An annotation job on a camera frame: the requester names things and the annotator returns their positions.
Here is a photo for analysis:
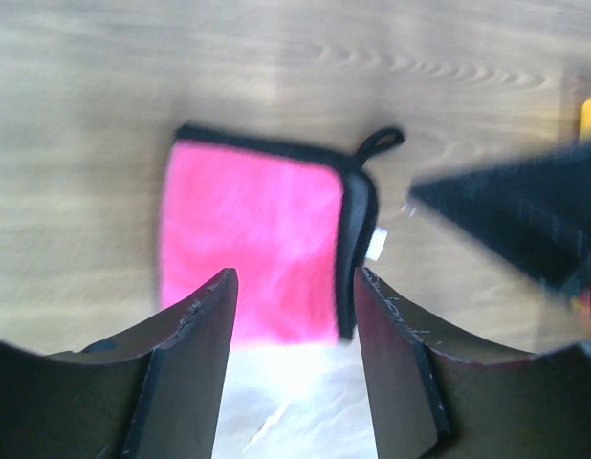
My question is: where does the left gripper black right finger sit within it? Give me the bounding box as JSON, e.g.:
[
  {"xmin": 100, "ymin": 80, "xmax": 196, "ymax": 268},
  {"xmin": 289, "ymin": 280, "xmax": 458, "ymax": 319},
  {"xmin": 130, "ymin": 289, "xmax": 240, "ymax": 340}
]
[{"xmin": 354, "ymin": 269, "xmax": 591, "ymax": 458}]

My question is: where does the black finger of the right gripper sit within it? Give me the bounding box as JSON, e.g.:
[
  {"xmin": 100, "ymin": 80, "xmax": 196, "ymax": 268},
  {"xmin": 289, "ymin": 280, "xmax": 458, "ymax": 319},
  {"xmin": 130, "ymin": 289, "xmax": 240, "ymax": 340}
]
[{"xmin": 408, "ymin": 141, "xmax": 591, "ymax": 292}]

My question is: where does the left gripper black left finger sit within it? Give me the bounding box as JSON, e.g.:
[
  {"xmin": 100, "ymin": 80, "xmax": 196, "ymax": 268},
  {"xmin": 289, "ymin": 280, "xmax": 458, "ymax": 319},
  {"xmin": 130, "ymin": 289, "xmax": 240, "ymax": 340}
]
[{"xmin": 0, "ymin": 269, "xmax": 238, "ymax": 458}]

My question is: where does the white towel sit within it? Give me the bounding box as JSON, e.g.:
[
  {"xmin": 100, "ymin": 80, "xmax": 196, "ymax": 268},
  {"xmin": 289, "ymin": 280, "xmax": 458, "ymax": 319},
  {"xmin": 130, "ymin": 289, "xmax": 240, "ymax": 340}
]
[{"xmin": 212, "ymin": 342, "xmax": 377, "ymax": 459}]

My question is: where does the pink cloth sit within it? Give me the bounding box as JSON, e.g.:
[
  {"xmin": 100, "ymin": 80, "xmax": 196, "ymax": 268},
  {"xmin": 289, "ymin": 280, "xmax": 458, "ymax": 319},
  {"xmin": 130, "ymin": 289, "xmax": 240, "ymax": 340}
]
[{"xmin": 158, "ymin": 123, "xmax": 405, "ymax": 346}]

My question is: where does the white pink-cloth care label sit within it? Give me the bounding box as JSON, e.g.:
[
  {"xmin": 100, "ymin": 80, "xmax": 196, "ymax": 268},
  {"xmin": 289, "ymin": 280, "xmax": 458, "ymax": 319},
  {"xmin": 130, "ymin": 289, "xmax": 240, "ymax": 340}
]
[{"xmin": 365, "ymin": 227, "xmax": 388, "ymax": 261}]

